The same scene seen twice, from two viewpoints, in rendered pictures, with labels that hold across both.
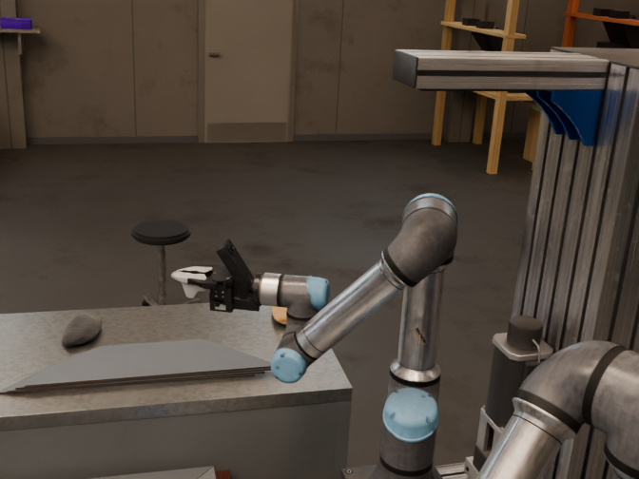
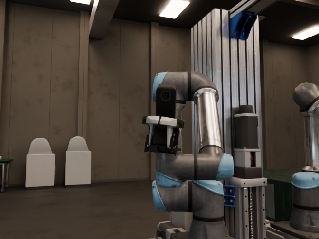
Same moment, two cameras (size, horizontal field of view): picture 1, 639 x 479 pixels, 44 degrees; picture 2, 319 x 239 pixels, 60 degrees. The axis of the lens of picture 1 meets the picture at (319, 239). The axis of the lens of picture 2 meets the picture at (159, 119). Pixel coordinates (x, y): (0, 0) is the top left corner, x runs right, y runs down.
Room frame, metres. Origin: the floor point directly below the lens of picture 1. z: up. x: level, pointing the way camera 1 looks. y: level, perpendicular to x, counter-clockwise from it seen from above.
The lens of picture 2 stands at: (1.71, 0.84, 1.41)
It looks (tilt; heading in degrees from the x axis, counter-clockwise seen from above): 5 degrees up; 267
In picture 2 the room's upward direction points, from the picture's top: straight up
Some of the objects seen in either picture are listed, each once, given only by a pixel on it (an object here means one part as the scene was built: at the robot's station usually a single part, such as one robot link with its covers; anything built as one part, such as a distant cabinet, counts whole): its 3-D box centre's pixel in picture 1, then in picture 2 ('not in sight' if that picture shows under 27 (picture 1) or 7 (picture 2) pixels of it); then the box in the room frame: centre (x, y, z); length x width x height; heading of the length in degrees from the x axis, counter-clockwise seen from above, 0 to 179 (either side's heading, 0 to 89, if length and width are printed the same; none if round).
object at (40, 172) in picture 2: not in sight; (41, 162); (4.94, -8.11, 0.77); 0.87 x 0.71 x 1.55; 17
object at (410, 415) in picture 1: (409, 426); (205, 195); (1.47, -0.22, 1.20); 0.13 x 0.12 x 0.14; 172
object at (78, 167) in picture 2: not in sight; (78, 160); (3.87, -8.43, 0.80); 0.82 x 0.73 x 1.61; 17
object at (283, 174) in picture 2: not in sight; (299, 195); (-1.26, -4.38, 0.40); 2.03 x 1.86 x 0.80; 14
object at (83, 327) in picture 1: (82, 329); not in sight; (2.12, 0.69, 1.07); 0.20 x 0.10 x 0.03; 4
